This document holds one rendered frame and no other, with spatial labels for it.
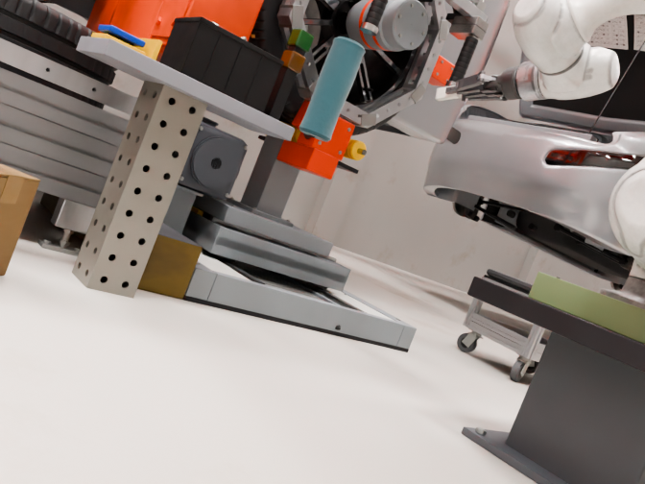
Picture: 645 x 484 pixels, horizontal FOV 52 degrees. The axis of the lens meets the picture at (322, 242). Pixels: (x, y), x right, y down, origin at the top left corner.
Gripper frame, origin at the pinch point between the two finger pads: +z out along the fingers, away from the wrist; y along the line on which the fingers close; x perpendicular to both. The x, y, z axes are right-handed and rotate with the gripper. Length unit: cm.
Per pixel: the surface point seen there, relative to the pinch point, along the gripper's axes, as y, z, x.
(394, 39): 8.1, 14.4, -13.4
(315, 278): -12, 46, 49
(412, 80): -20.4, 29.6, -16.6
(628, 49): -316, 84, -176
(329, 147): 4.2, 34.5, 13.5
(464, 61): -10.1, 4.2, -13.7
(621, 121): -346, 94, -133
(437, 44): -20.4, 22.3, -27.1
